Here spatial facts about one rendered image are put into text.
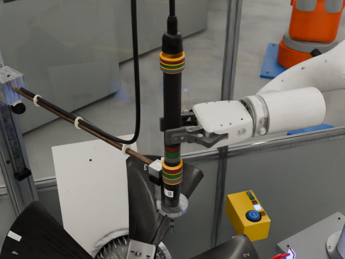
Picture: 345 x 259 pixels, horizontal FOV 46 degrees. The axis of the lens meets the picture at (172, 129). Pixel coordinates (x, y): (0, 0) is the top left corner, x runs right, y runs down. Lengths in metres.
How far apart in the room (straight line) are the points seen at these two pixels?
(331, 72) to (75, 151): 0.78
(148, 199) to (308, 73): 0.51
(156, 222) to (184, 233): 1.06
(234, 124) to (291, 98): 0.14
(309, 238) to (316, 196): 0.78
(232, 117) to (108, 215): 0.64
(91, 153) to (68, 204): 0.17
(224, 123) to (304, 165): 1.39
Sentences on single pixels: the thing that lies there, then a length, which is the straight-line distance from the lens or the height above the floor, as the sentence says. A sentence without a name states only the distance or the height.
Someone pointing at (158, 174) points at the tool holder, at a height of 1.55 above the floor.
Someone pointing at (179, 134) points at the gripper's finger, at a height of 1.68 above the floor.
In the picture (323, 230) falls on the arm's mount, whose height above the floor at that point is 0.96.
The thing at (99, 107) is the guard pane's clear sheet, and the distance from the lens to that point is 1.58.
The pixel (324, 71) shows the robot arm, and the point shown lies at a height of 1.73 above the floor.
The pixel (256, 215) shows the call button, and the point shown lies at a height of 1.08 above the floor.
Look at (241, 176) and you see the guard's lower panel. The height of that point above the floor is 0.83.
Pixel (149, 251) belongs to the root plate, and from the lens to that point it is 1.09.
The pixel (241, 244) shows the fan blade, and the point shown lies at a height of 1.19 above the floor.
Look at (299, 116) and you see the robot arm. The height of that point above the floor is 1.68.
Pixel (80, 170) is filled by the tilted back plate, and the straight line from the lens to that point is 1.30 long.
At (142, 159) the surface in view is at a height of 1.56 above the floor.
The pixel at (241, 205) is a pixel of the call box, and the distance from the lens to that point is 1.50.
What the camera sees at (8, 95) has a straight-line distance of 1.24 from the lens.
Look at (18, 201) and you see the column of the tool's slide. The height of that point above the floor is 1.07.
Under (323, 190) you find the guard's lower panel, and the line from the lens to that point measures 2.35.
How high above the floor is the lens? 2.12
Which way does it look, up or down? 35 degrees down
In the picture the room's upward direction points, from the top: straight up
